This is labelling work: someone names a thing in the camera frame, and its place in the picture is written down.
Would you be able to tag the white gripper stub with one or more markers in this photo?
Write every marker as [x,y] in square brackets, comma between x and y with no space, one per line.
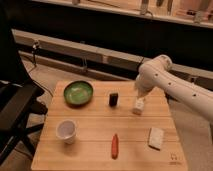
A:
[141,94]

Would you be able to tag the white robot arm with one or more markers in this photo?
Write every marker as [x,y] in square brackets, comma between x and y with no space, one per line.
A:
[155,73]

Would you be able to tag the white small bottle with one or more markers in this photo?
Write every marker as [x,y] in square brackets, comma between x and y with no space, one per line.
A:
[139,106]

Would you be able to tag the white sponge block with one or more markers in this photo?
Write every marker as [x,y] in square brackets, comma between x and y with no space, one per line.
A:
[155,139]

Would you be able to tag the orange carrot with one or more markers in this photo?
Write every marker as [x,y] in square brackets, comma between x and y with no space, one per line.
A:
[115,147]

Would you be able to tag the wooden table board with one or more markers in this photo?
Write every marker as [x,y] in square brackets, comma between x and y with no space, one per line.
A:
[97,123]

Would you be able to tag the green bowl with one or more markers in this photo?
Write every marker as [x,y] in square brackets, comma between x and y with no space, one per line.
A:
[78,93]

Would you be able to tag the white paper cup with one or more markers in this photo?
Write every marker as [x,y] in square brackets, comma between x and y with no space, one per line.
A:
[66,131]

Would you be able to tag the black chair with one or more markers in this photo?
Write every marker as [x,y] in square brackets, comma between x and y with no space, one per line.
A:
[16,104]

